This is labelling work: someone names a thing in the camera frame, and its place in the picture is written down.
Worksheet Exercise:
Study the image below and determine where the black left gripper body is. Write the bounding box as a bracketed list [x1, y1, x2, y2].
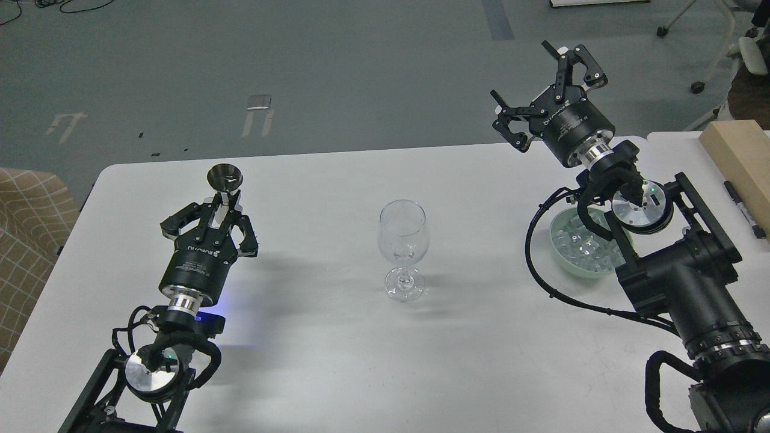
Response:
[159, 227, 238, 307]

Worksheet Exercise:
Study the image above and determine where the clear wine glass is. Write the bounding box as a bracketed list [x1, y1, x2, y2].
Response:
[378, 199, 431, 302]

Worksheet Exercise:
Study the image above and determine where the silver floor plate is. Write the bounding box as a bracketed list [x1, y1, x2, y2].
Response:
[247, 94, 272, 111]

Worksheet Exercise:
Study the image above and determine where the green bowl of ice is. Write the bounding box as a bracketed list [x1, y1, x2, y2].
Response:
[549, 208, 625, 278]

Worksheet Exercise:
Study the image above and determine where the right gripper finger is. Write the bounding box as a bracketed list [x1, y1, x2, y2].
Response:
[490, 90, 547, 152]
[541, 40, 608, 108]

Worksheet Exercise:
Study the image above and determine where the black marker pen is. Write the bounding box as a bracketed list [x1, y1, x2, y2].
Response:
[723, 180, 766, 239]

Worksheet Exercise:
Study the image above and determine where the steel cocktail jigger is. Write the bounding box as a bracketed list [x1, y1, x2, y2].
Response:
[206, 164, 243, 212]

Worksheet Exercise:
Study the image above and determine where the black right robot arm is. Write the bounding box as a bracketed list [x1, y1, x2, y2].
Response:
[490, 41, 769, 432]

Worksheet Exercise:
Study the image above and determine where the person in brown jacket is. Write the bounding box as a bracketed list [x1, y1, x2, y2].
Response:
[718, 26, 769, 131]

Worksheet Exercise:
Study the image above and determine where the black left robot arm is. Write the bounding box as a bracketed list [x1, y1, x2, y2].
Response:
[60, 186, 259, 432]

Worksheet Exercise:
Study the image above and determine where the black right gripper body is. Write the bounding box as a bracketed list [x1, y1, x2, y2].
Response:
[531, 86, 616, 168]

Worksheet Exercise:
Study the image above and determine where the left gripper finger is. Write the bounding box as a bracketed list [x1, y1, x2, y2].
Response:
[217, 191, 259, 257]
[160, 195, 224, 241]

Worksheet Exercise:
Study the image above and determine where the black floor cable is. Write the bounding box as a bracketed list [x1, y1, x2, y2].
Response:
[0, 0, 115, 26]

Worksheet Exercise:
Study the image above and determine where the white office chair base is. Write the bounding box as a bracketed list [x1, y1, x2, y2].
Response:
[656, 1, 768, 95]

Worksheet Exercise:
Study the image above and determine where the tan checkered chair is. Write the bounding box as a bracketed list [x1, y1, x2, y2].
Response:
[1, 168, 79, 370]

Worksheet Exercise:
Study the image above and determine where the light wooden block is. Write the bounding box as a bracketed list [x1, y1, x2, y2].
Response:
[699, 120, 769, 234]

